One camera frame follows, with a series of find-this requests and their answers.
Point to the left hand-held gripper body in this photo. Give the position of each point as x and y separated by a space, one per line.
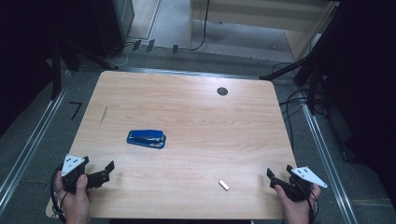
72 165

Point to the person's left hand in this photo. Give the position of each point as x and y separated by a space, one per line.
76 205

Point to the metal floor strip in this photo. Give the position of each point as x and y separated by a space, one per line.
186 73

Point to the silver strip of staples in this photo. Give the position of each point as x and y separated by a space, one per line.
223 184

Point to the black plug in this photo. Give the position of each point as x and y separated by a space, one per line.
137 44
150 45

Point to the person's right hand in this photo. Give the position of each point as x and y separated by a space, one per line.
295 211

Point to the metal floor rail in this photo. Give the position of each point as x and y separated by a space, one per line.
327 158
29 146

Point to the light wooden furniture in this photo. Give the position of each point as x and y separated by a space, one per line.
264 15

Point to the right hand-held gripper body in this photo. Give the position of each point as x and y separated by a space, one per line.
306 174

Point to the blue stapler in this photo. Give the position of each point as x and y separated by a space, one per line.
146 139

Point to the black cabinet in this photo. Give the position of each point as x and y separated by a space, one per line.
115 25

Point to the dark curtain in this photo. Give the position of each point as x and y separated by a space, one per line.
370 93
28 46

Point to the black metal stand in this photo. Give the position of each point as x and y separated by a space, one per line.
56 71
313 90

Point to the round black table grommet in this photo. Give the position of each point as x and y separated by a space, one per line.
222 91

